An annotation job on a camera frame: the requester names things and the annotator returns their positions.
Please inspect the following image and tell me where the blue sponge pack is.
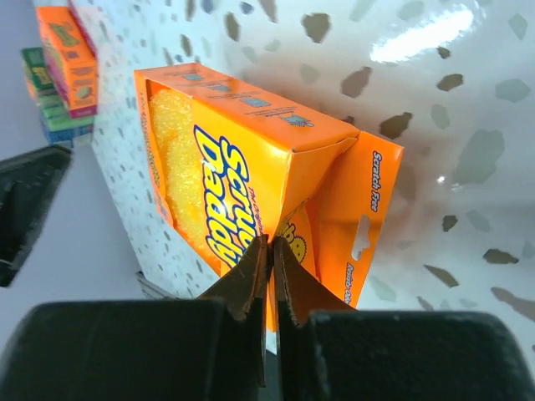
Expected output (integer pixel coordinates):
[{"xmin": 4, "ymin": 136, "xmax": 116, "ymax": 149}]
[{"xmin": 39, "ymin": 114, "xmax": 94, "ymax": 149}]

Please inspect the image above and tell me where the pink sponge box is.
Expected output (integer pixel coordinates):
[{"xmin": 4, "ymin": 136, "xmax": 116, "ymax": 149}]
[{"xmin": 36, "ymin": 1, "xmax": 99, "ymax": 119}]

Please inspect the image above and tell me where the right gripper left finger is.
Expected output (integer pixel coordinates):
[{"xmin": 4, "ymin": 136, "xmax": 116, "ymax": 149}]
[{"xmin": 1, "ymin": 236, "xmax": 268, "ymax": 400}]

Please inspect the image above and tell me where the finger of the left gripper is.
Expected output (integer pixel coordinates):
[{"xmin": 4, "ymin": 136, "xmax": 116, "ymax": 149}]
[{"xmin": 1, "ymin": 145, "xmax": 73, "ymax": 287}]

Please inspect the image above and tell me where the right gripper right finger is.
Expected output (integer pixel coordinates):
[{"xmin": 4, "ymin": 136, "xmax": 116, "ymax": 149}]
[{"xmin": 272, "ymin": 240, "xmax": 534, "ymax": 400}]

